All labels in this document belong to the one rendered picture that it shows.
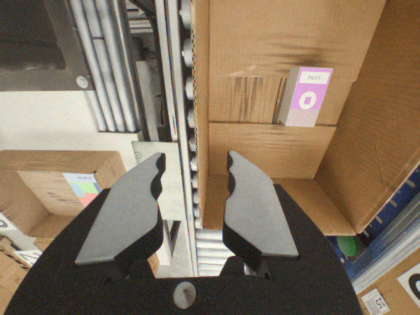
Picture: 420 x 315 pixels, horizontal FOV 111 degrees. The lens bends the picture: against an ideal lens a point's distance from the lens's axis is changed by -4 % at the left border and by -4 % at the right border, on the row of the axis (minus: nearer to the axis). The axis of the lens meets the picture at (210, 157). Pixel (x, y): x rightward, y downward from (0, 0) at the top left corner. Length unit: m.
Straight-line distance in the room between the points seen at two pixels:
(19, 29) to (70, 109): 0.16
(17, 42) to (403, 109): 0.58
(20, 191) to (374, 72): 0.96
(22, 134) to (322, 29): 0.73
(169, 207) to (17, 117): 0.47
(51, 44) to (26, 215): 0.56
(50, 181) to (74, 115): 0.27
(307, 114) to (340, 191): 0.18
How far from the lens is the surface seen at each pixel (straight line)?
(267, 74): 0.34
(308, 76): 0.33
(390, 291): 0.72
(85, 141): 0.52
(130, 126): 0.42
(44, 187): 0.74
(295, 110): 0.33
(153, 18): 0.70
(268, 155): 0.40
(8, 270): 4.36
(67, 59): 0.45
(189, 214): 0.57
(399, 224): 0.56
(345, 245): 0.67
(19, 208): 0.79
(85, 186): 0.54
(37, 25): 0.44
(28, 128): 0.62
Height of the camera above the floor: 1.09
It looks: 59 degrees down
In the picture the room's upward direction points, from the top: 173 degrees counter-clockwise
